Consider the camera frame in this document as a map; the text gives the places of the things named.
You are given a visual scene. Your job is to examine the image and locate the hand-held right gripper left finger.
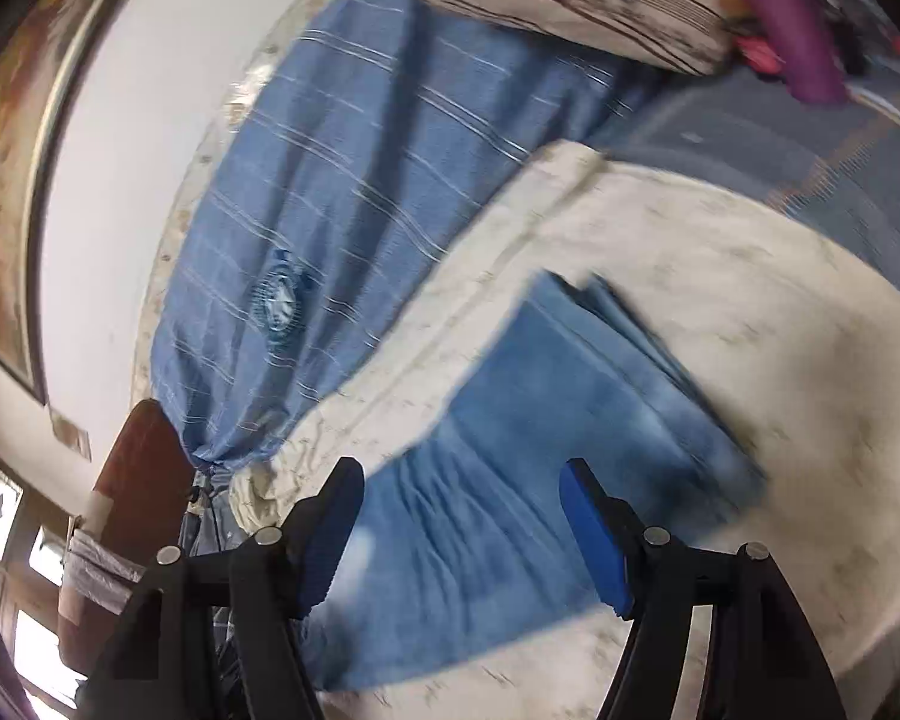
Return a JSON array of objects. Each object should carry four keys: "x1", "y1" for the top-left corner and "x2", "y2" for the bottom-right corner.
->
[{"x1": 75, "y1": 456, "x2": 366, "y2": 720}]

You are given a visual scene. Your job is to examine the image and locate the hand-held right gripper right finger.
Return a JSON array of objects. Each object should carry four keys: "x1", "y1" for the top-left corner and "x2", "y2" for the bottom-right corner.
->
[{"x1": 559, "y1": 457, "x2": 848, "y2": 720}]

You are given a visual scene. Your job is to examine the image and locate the blue denim pants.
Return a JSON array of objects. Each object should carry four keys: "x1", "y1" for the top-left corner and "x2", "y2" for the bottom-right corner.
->
[{"x1": 300, "y1": 270, "x2": 766, "y2": 695}]

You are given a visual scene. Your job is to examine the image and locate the reddish wooden headboard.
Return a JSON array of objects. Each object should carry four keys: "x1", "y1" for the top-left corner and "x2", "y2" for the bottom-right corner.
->
[{"x1": 56, "y1": 399, "x2": 196, "y2": 676}]

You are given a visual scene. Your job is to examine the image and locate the plastic-wrapped bundle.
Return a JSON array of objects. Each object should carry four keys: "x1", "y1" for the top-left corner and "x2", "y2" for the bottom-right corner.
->
[{"x1": 64, "y1": 514, "x2": 145, "y2": 616}]

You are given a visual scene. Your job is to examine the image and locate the cream leaf-print blanket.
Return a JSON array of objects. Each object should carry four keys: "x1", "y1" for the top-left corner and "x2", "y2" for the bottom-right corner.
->
[{"x1": 229, "y1": 139, "x2": 900, "y2": 720}]

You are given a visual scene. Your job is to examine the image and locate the window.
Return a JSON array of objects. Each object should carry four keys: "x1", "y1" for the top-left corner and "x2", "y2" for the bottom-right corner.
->
[{"x1": 0, "y1": 446, "x2": 83, "y2": 720}]

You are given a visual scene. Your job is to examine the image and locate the blue striped bedsheet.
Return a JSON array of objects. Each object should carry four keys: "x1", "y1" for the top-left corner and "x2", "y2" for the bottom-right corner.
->
[{"x1": 150, "y1": 0, "x2": 646, "y2": 473}]

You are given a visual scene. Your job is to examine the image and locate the striped beige pillow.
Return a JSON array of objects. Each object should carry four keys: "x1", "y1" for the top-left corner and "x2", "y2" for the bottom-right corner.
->
[{"x1": 420, "y1": 0, "x2": 743, "y2": 76}]

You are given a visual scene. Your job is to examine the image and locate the purple bottle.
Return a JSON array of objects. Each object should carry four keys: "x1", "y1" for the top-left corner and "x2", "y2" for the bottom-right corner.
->
[{"x1": 712, "y1": 0, "x2": 848, "y2": 104}]

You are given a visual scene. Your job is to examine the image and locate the framed wall picture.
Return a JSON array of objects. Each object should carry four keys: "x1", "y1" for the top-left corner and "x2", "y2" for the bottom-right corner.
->
[{"x1": 0, "y1": 0, "x2": 132, "y2": 406}]

